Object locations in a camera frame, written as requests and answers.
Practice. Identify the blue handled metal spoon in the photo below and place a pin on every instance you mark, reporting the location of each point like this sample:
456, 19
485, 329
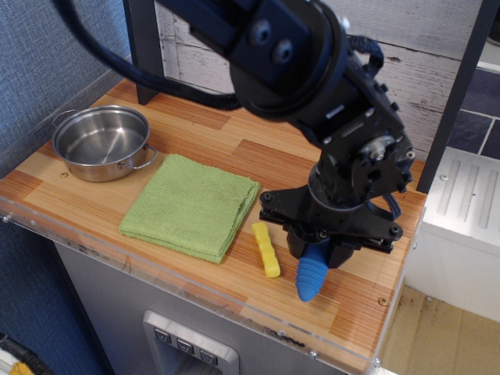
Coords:
311, 272

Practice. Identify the clear acrylic edge guard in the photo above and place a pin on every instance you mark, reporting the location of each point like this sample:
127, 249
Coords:
131, 291

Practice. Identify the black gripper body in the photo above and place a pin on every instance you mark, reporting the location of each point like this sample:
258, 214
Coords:
374, 227

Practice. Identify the stainless steel pot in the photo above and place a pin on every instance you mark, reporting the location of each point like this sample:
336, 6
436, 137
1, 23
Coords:
104, 143

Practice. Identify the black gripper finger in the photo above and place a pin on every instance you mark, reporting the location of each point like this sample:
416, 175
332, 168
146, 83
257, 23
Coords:
300, 237
341, 249

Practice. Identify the dark frame post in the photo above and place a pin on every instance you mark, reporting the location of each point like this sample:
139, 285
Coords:
142, 29
474, 47

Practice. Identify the green folded cloth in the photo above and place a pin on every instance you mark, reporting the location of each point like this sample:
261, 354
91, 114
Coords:
190, 208

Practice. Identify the dark left frame post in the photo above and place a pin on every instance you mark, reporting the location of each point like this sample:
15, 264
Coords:
142, 29

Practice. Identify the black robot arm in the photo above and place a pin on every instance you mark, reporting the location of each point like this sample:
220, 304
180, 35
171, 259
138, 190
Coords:
292, 61

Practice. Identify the dark right frame post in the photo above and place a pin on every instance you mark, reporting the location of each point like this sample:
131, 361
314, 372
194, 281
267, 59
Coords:
474, 47

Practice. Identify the white grooved side appliance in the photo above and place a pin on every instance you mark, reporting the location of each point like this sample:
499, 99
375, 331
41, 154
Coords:
455, 254

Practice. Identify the yellow toy vegetable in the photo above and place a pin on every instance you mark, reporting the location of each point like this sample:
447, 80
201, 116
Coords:
269, 260

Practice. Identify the silver button panel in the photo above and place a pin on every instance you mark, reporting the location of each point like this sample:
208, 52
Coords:
178, 349

